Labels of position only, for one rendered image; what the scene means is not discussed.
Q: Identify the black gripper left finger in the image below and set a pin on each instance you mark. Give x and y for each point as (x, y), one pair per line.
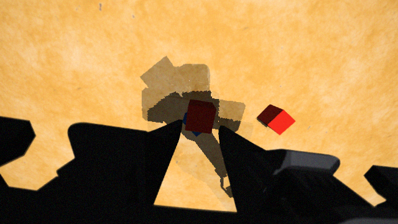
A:
(151, 151)

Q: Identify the dark red cube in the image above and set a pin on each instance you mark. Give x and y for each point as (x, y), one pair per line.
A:
(200, 116)
(276, 118)

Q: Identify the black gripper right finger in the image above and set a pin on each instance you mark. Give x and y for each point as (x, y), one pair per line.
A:
(253, 171)

